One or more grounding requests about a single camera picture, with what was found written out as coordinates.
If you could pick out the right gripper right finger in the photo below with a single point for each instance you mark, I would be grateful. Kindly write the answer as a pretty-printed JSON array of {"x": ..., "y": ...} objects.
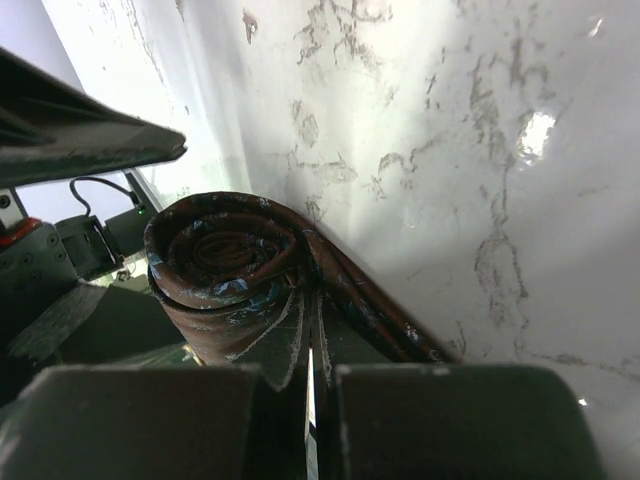
[{"x": 377, "y": 419}]

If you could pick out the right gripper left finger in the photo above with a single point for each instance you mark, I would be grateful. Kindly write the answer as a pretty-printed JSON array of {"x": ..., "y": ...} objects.
[{"x": 97, "y": 385}]

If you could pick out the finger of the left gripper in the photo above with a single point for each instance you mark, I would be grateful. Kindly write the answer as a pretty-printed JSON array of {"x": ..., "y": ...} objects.
[{"x": 51, "y": 131}]

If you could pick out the brown blue patterned tie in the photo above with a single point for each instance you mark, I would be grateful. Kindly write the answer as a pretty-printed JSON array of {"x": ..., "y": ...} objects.
[{"x": 226, "y": 267}]

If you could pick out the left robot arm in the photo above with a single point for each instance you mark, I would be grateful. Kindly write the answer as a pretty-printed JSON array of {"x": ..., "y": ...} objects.
[{"x": 41, "y": 261}]

